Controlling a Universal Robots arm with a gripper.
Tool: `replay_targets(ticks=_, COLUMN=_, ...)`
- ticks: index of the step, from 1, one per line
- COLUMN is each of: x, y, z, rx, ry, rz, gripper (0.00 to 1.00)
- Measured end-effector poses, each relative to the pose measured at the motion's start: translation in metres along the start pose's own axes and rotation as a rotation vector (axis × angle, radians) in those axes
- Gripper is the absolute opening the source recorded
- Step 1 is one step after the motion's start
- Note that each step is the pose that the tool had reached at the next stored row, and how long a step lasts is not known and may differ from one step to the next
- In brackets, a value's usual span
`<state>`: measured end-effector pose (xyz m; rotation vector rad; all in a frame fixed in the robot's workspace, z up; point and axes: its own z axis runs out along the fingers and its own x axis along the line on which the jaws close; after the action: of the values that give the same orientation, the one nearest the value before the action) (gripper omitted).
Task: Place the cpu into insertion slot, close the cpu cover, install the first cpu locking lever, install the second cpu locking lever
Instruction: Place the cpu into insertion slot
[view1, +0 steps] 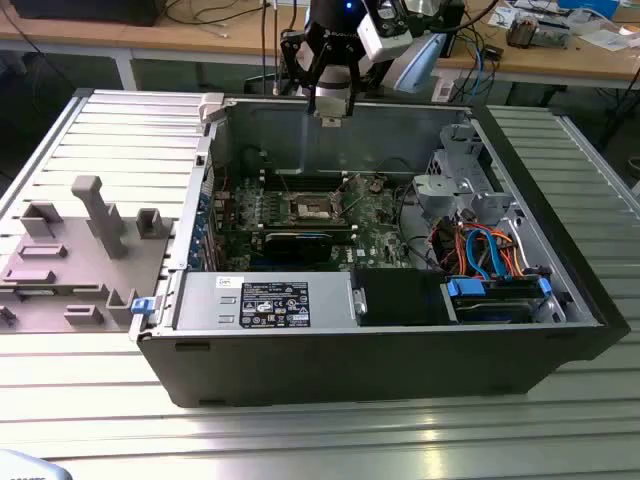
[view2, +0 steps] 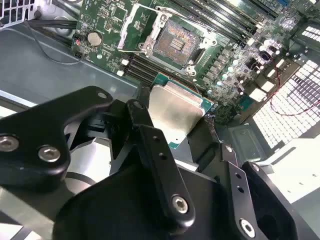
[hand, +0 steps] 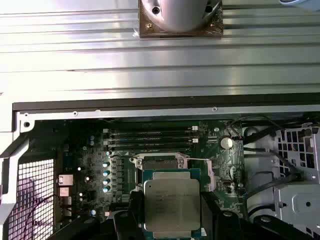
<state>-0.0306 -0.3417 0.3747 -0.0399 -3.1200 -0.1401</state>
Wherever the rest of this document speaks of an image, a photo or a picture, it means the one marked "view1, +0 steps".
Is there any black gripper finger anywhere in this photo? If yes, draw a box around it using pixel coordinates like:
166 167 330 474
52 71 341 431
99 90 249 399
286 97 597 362
278 27 333 117
329 37 365 117

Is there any silver CPU green substrate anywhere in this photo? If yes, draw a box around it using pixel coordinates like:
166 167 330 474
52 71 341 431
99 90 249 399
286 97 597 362
313 95 350 129

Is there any metal CPU socket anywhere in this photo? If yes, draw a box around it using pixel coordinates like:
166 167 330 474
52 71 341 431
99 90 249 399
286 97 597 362
281 191 352 226

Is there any copper CPU cooler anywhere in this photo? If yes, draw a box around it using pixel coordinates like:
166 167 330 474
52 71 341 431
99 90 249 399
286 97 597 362
505 14 539 50

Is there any black tower box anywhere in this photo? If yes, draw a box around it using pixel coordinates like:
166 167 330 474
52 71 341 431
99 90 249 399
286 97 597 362
442 0 466 57

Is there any grey metal drive cage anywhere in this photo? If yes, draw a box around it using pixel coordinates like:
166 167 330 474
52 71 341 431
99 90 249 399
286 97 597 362
410 122 521 229

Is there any white paper sheet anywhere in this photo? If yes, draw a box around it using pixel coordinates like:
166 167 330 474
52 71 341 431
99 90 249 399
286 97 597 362
487 2 519 29

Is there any green motherboard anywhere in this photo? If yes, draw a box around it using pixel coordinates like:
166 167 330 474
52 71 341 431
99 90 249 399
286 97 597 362
213 172 426 275

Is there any black graphics card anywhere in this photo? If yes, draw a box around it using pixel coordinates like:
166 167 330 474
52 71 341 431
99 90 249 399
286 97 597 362
262 230 334 265

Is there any wooden desk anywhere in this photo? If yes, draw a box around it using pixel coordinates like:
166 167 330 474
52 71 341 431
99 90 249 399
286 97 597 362
434 0 640 91
0 8 311 91

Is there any silver metal box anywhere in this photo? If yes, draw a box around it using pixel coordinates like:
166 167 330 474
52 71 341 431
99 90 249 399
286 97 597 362
537 19 571 50

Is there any black drive box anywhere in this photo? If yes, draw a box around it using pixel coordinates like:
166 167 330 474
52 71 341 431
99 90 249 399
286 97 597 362
349 268 446 327

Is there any blue cardboard box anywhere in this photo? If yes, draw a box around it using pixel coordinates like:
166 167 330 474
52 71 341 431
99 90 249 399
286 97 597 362
557 0 621 16

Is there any hard disk in blue carrier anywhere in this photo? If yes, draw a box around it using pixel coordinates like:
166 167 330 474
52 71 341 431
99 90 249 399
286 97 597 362
446 276 552 325

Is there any clear plastic bag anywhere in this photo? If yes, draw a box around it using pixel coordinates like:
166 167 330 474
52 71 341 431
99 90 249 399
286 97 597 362
582 27 631 51

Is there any grey power supply unit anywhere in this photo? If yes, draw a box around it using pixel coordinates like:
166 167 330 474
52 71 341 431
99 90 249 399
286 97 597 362
172 271 362 331

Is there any grey parts rack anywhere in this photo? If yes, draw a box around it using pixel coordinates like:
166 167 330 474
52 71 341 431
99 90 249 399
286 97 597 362
0 174 176 334

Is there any open black PC case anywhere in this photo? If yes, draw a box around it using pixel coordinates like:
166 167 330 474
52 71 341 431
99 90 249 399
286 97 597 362
128 93 632 409

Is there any white rounded device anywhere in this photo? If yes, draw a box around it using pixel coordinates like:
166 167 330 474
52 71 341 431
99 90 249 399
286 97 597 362
0 448 69 480

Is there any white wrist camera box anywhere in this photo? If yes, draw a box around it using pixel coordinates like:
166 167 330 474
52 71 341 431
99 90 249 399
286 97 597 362
355 0 414 62

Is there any metal socket cover frame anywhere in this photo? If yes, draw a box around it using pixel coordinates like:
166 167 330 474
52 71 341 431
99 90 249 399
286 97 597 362
336 172 387 225

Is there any red wire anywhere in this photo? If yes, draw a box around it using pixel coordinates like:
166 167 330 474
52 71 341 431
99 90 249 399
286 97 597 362
432 222 467 267

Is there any blue flat wire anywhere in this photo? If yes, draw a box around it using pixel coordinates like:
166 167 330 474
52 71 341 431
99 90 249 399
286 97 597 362
463 225 506 281

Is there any orange wire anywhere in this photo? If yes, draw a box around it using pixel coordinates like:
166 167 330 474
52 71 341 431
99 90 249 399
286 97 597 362
492 228 526 277

